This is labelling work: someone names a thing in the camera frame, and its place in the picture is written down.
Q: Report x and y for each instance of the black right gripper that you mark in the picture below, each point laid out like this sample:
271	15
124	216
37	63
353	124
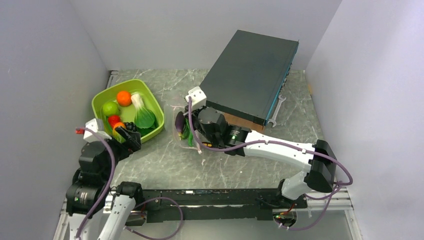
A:
195	112

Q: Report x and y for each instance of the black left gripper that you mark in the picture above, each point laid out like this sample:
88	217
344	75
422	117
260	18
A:
132	143

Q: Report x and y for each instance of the white green toy bok choy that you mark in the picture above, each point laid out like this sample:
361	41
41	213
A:
144	117

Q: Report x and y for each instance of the purple toy eggplant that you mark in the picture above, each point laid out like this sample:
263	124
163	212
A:
179	122

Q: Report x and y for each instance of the clear pink zip top bag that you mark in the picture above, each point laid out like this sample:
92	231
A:
170	112

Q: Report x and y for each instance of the green toy cucumber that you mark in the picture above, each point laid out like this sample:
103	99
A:
185	133

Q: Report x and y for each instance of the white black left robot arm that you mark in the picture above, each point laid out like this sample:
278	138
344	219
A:
86	197

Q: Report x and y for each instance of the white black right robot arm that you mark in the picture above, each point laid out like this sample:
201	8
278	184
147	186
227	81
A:
316	162

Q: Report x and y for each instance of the black toy grapes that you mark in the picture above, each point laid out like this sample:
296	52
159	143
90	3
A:
130	126

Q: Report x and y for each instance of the orange black screwdriver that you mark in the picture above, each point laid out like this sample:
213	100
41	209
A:
208	144

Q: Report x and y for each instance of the brown wooden board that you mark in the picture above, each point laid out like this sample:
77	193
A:
237	121

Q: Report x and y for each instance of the orange green toy mango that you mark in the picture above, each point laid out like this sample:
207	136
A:
118	125

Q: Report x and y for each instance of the red toy pepper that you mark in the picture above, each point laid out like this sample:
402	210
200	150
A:
113	120

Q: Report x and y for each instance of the lime green plastic basket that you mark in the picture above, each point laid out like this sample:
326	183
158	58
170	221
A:
134	86

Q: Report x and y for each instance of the green toy apple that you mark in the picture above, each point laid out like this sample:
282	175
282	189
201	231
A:
110	108

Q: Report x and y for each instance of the orange toy fruit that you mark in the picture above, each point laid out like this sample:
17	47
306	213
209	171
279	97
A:
123	98

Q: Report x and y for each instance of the dark rack server box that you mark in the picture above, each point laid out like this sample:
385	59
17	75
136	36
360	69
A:
246	79

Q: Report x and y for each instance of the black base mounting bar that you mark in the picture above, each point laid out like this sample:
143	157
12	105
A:
215	204

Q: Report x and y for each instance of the silver open end wrench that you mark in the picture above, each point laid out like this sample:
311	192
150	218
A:
272	120

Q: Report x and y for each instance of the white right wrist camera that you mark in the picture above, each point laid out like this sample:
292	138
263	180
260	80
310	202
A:
198	98

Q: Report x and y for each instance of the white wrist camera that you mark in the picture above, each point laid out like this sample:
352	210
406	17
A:
198	98
96	125

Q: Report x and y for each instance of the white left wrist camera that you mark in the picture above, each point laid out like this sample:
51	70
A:
96	125

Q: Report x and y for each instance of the aluminium frame rail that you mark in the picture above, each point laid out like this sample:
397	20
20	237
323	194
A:
316	201

